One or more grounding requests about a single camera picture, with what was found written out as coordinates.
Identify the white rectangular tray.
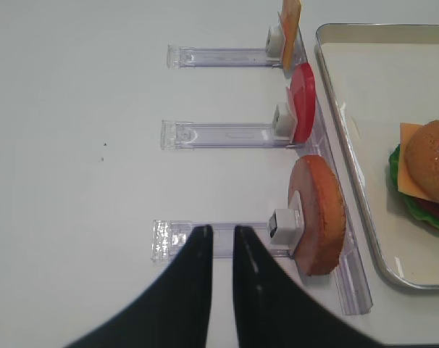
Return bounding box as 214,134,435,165
316,23,439,290

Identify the upright orange cheese slice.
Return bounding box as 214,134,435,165
279,0,301,72

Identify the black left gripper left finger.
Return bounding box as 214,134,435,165
71,225,213,347

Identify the white pusher block cheese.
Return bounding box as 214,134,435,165
265,25,285,59

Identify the green lettuce leaf in burger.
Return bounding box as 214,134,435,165
388,145,439,230

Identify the clear pusher track left bun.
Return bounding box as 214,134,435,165
149,218,296,262

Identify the upright bun half left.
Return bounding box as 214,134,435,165
288,155,346,276

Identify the white pusher block bun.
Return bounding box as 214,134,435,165
269,209,304,254

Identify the upright red tomato slice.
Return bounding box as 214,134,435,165
289,62,317,144

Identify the clear pusher track cheese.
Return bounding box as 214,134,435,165
167,45,282,68

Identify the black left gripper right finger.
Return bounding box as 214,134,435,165
233,225,380,347

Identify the clear pusher track tomato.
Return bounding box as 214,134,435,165
160,120,297,150

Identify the orange cheese slice on burger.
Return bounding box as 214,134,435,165
396,122,429,200

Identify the sesame top bun half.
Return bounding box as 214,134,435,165
404,120,439,204

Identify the white pusher block tomato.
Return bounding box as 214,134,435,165
272,102,298,143

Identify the clear acrylic rail left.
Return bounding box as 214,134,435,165
290,25,373,316

